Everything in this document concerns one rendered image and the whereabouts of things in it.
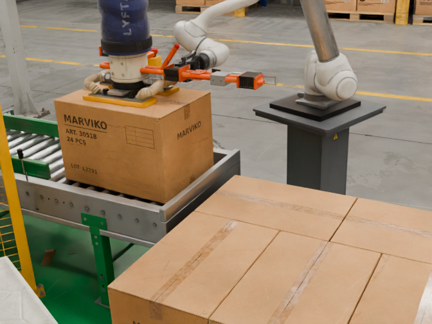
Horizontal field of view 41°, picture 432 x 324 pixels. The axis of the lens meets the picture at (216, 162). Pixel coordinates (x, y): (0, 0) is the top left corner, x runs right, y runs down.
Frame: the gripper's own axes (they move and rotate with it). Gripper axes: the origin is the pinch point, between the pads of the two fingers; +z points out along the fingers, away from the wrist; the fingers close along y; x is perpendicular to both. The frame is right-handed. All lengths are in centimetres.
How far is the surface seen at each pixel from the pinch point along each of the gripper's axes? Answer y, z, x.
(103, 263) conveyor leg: 83, 36, 25
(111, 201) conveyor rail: 49, 36, 15
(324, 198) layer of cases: 53, -12, -63
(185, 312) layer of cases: 54, 81, -48
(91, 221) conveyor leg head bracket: 61, 36, 28
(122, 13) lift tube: -25.8, 8.8, 20.3
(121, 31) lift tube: -18.2, 9.7, 21.0
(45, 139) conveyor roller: 55, -21, 109
